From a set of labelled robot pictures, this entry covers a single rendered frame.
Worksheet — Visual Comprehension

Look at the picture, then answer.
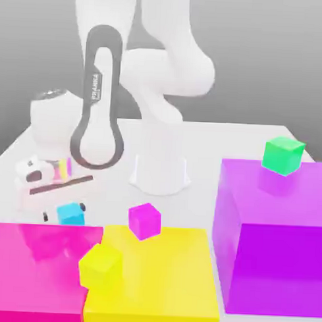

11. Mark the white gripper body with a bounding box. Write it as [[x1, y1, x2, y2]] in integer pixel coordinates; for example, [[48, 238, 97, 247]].
[[14, 169, 96, 217]]

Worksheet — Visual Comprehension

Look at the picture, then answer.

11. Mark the small cyan cube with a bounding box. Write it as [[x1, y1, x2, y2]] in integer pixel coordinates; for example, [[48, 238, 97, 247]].
[[55, 201, 87, 227]]

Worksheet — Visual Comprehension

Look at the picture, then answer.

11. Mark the small yellow cube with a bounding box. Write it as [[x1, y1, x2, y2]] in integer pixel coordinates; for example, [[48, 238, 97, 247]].
[[77, 242, 124, 292]]

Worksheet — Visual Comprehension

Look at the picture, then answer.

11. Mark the small magenta cube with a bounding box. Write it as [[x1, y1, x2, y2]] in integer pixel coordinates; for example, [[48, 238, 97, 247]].
[[126, 201, 163, 243]]

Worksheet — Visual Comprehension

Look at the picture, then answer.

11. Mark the small green cube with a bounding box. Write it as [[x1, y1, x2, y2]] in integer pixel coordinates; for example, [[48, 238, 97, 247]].
[[260, 135, 308, 178]]

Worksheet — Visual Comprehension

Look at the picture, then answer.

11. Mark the large pink box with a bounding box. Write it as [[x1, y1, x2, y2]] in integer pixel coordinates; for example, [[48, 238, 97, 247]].
[[0, 221, 104, 322]]

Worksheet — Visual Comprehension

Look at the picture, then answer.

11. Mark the large yellow box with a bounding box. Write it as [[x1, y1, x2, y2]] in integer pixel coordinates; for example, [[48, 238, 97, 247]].
[[82, 223, 225, 322]]

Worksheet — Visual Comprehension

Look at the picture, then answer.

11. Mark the large purple box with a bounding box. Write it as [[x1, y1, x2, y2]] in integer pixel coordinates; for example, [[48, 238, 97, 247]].
[[208, 157, 322, 319]]

